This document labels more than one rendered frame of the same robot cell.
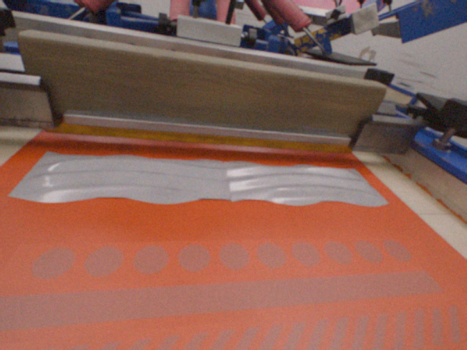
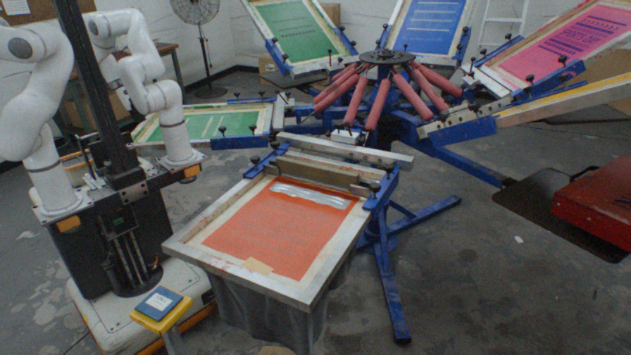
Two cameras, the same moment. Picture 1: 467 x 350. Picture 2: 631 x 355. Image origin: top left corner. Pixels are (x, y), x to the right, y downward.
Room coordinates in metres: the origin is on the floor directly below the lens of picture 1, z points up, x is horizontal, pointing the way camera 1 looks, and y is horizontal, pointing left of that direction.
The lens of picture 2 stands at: (-0.70, -0.96, 1.84)
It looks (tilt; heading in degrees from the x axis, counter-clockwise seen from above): 31 degrees down; 46
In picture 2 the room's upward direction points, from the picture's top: 3 degrees counter-clockwise
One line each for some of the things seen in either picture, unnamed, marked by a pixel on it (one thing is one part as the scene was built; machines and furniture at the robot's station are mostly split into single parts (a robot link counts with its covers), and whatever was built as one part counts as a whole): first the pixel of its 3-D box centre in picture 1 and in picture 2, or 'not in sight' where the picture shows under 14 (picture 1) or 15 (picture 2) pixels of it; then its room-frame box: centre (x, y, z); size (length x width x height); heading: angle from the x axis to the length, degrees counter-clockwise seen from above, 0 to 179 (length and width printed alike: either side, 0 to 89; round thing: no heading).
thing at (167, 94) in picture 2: not in sight; (165, 103); (-0.13, 0.39, 1.37); 0.13 x 0.10 x 0.16; 7
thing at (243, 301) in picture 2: not in sight; (255, 303); (-0.19, -0.11, 0.74); 0.45 x 0.03 x 0.43; 106
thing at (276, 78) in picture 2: not in sight; (321, 94); (1.27, 0.91, 0.91); 1.34 x 0.40 x 0.08; 76
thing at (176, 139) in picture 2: not in sight; (175, 139); (-0.12, 0.40, 1.21); 0.16 x 0.13 x 0.15; 88
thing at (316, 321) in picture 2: not in sight; (334, 278); (0.09, -0.24, 0.74); 0.46 x 0.04 x 0.42; 16
